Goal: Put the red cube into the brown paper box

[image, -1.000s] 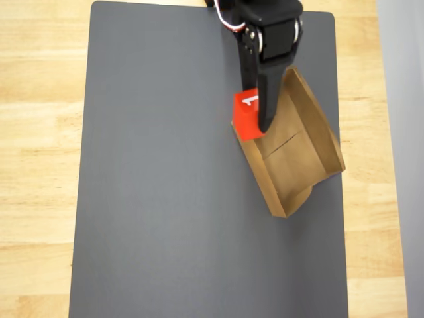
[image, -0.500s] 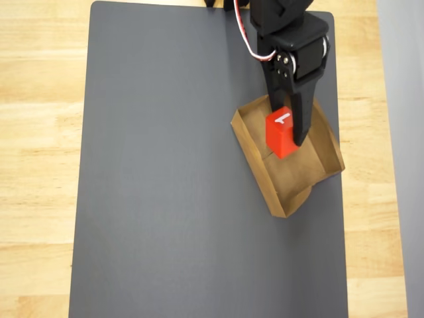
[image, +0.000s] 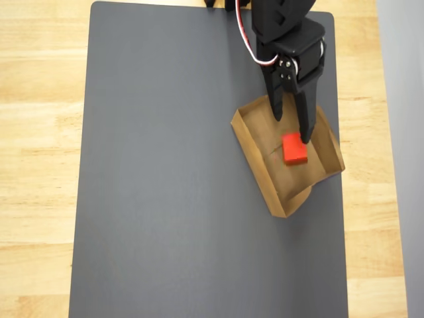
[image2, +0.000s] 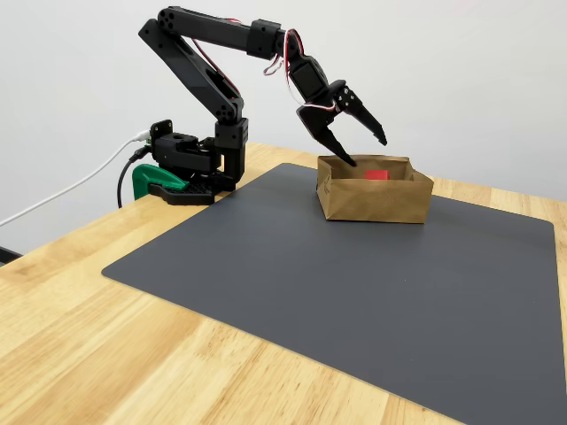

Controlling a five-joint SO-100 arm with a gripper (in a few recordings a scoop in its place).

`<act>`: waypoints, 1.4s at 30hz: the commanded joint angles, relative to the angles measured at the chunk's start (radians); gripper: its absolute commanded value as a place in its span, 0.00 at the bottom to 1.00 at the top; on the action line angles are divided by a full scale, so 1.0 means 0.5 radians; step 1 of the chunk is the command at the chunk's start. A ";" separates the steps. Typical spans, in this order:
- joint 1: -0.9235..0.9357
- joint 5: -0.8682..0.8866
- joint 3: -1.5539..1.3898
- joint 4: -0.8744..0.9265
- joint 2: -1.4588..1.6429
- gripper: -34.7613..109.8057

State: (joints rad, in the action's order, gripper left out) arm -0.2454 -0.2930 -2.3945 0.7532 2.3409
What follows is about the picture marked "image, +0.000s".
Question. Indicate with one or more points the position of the red cube with white mark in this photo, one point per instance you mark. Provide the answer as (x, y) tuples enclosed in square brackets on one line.
[(293, 150)]

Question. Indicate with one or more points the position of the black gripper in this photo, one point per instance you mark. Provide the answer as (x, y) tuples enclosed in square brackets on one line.
[(306, 81)]

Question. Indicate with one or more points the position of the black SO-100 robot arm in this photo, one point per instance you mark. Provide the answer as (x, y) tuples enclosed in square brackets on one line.
[(275, 20)]

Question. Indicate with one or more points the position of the brown cardboard tray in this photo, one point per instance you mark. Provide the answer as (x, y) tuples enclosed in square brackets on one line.
[(258, 129)]

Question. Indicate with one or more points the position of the grey rectangular mat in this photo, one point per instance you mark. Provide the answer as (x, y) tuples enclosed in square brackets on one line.
[(165, 215)]

